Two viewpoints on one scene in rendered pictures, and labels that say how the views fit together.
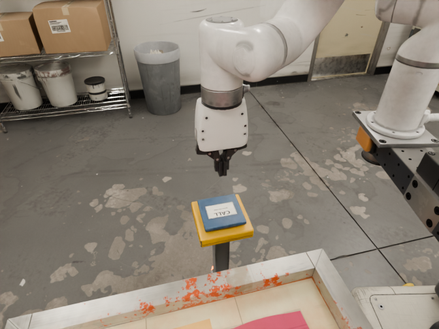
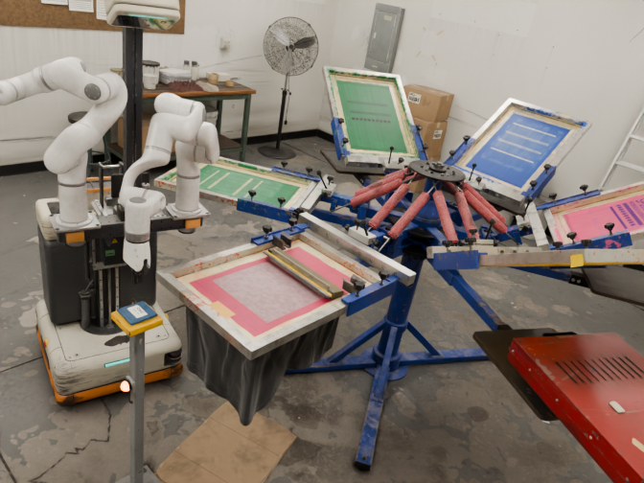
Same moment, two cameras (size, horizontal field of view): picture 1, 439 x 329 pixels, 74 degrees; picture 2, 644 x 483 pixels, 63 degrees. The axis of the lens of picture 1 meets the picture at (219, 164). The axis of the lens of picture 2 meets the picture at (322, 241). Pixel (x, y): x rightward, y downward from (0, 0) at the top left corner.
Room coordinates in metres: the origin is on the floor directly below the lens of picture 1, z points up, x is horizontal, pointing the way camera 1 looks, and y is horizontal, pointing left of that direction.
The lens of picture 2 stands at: (0.91, 1.52, 2.10)
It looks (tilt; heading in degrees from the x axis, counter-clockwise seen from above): 27 degrees down; 233
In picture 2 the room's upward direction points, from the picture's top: 10 degrees clockwise
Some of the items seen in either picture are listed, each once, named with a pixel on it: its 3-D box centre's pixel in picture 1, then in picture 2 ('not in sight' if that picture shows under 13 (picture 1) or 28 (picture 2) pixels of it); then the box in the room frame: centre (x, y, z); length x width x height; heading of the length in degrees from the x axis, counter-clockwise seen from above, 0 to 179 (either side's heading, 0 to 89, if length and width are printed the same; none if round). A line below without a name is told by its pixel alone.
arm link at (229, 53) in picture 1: (237, 58); (145, 210); (0.46, -0.03, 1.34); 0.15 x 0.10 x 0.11; 53
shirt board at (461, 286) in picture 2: not in sight; (483, 308); (-0.92, 0.36, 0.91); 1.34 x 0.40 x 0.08; 74
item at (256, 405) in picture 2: not in sight; (297, 357); (-0.08, 0.19, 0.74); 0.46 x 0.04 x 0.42; 14
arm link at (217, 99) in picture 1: (225, 90); (136, 232); (0.50, -0.01, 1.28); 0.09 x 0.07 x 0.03; 104
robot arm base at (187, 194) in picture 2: not in sight; (186, 191); (0.18, -0.45, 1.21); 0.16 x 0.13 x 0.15; 91
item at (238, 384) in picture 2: not in sight; (218, 353); (0.20, 0.05, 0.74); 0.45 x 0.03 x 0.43; 104
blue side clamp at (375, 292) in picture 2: not in sight; (368, 295); (-0.38, 0.19, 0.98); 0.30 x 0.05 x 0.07; 14
